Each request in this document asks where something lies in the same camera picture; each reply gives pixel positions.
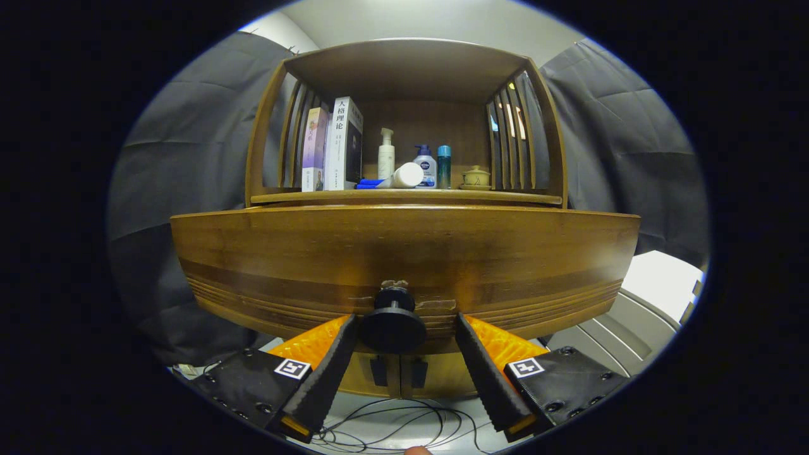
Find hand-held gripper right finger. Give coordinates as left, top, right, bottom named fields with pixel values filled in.
left=455, top=313, right=633, bottom=443

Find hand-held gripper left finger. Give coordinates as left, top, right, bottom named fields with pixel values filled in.
left=190, top=314, right=358, bottom=443

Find wooden drawer with black knob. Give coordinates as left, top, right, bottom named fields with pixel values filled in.
left=169, top=203, right=642, bottom=355

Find white and green tube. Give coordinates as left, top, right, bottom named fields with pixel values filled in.
left=376, top=162, right=425, bottom=190

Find wooden cabinet door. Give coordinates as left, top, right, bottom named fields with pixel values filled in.
left=398, top=353, right=484, bottom=400
left=338, top=353, right=397, bottom=399

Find wooden countertop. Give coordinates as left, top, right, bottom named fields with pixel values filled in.
left=250, top=186, right=563, bottom=207

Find wooden cabinet with slatted hutch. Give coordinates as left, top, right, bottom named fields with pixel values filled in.
left=245, top=38, right=569, bottom=400

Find yellow ceramic lidded teacup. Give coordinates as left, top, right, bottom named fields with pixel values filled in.
left=459, top=165, right=492, bottom=191

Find white bottle with blue cap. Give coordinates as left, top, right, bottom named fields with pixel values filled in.
left=414, top=145, right=438, bottom=188

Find white book with portrait cover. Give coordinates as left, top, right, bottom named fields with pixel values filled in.
left=329, top=96, right=364, bottom=191

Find white pump bottle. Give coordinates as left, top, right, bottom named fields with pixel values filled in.
left=377, top=128, right=396, bottom=180

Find purple book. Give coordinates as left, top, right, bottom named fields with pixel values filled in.
left=301, top=107, right=329, bottom=192

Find black floor cables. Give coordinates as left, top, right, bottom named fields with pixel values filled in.
left=313, top=397, right=500, bottom=454

